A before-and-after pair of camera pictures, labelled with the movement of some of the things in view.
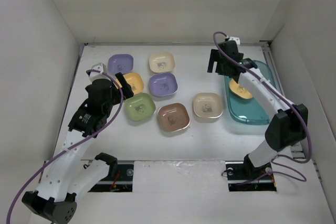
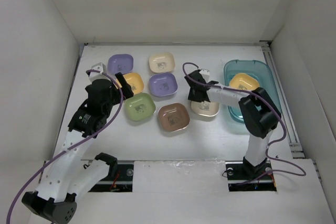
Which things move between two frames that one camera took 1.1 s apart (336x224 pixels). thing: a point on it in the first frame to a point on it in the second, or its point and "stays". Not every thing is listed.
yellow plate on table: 135,81 stays
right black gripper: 215,57 to 191,97
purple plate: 161,84 stays
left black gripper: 126,88 stays
